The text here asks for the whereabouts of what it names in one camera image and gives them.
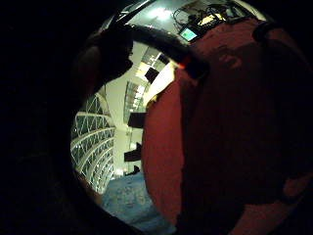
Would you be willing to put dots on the large red object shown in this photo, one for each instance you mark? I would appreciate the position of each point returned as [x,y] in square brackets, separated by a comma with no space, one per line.
[234,130]

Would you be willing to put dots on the small device with green screen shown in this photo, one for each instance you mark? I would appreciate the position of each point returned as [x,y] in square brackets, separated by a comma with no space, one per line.
[188,33]

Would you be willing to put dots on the black hanging panel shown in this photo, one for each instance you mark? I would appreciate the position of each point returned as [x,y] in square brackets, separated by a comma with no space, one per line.
[133,155]
[151,74]
[137,120]

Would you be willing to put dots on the yellow flat object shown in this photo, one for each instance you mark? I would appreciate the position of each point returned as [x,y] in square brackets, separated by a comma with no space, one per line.
[210,19]

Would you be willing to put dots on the white balcony railings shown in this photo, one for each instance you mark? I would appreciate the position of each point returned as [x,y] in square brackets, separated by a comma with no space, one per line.
[93,147]

